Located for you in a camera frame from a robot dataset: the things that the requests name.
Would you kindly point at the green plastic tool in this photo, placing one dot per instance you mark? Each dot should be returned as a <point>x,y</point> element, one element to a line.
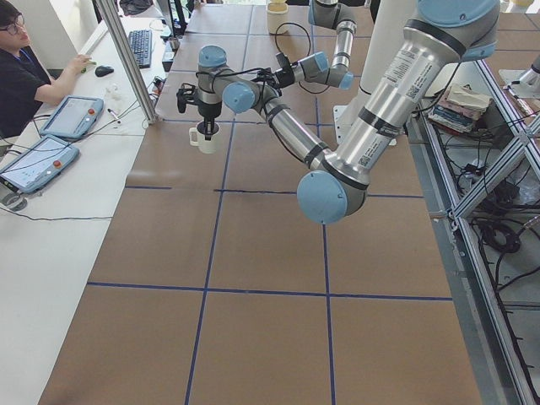
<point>89,66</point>

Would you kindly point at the grey aluminium frame post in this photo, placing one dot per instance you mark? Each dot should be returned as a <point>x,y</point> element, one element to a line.
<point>119,37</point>

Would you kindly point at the person in dark shirt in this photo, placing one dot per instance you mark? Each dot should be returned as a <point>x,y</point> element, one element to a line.
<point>25,84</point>

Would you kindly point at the brown paper table mat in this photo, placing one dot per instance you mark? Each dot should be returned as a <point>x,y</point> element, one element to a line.
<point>212,287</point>

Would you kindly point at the teach pendant tablet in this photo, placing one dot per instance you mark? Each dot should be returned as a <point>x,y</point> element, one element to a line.
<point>38,165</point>
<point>73,118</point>

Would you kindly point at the white ribbed HOME mug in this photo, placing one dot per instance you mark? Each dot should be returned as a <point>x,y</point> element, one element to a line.
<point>206,143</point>

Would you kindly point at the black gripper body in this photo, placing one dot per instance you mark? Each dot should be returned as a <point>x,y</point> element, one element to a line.
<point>285,77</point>
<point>208,111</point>

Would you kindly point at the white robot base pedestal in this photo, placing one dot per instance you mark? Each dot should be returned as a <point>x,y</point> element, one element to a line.
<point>386,39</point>

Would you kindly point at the upper teach pendant tablet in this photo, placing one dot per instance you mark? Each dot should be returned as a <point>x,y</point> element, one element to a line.
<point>73,118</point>

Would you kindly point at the aluminium side frame rail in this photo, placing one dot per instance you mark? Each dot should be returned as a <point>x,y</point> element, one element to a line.
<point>482,190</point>

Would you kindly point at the black computer mouse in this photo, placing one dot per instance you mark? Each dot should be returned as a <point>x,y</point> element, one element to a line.
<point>103,70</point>

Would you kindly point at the lower teach pendant tablet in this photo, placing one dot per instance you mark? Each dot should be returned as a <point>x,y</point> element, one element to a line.
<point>38,165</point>

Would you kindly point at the stack of books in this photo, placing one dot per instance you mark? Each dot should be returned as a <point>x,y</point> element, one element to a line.
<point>459,109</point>

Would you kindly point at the black keyboard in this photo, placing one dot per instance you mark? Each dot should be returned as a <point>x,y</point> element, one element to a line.
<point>141,44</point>

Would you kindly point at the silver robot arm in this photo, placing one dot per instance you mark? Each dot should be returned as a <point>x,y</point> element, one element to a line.
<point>437,34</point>
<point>318,67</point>

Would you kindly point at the cream plastic bin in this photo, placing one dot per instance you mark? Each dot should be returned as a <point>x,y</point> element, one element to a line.
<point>277,14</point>

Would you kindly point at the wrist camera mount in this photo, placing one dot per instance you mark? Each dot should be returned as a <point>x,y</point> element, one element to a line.
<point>283,62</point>

